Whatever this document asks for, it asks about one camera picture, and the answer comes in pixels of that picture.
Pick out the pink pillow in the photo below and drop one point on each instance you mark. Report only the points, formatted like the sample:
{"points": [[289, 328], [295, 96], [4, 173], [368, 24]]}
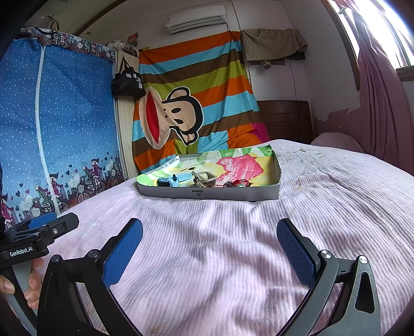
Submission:
{"points": [[336, 140]]}

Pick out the bright window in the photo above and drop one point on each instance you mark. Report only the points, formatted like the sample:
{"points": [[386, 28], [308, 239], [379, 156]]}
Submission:
{"points": [[381, 29]]}

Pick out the clear container on cabinet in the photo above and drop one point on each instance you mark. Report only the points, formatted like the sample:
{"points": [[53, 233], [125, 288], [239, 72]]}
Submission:
{"points": [[120, 47]]}

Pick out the person's left hand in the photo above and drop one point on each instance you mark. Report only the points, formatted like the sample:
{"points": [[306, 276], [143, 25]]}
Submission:
{"points": [[32, 290]]}

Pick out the black tote bag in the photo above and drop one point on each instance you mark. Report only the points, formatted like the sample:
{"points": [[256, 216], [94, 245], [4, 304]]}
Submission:
{"points": [[127, 84]]}

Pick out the cream cabinet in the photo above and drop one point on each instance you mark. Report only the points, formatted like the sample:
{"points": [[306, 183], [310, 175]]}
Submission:
{"points": [[124, 129]]}

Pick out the brown wooden headboard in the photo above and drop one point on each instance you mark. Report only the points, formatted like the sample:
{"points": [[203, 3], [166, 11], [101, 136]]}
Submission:
{"points": [[284, 119]]}

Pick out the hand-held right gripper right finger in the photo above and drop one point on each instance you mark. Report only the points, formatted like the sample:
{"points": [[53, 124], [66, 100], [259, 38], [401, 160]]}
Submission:
{"points": [[296, 255]]}

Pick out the striped monkey cloth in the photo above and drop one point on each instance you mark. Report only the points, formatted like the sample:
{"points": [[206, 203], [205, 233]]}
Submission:
{"points": [[207, 77]]}

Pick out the white air conditioner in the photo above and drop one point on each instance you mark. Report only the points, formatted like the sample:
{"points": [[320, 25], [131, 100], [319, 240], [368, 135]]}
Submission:
{"points": [[194, 19]]}

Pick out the red yellow wall sticker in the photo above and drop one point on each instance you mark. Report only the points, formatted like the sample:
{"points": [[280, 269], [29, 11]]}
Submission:
{"points": [[133, 37]]}

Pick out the blue dotted fabric wardrobe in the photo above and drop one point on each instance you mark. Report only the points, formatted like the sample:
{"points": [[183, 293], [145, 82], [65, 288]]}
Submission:
{"points": [[71, 129]]}

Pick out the light blue wrist watch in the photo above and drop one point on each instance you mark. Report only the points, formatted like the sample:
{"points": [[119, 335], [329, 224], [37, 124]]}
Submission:
{"points": [[171, 182]]}

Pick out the cardboard box with colourful lining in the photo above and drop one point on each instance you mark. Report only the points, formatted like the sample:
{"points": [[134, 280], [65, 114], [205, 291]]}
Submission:
{"points": [[239, 164]]}

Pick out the khaki cloth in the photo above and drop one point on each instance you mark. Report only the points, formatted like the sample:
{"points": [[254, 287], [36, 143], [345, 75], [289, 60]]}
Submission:
{"points": [[271, 43]]}

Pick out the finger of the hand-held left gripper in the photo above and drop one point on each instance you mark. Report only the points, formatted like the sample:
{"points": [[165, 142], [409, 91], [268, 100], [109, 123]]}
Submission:
{"points": [[63, 226], [42, 220]]}

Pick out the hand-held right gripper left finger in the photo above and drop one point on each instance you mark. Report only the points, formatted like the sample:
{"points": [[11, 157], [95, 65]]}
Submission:
{"points": [[124, 252]]}

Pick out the pink curtain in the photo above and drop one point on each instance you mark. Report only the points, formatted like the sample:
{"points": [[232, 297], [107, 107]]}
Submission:
{"points": [[381, 113]]}

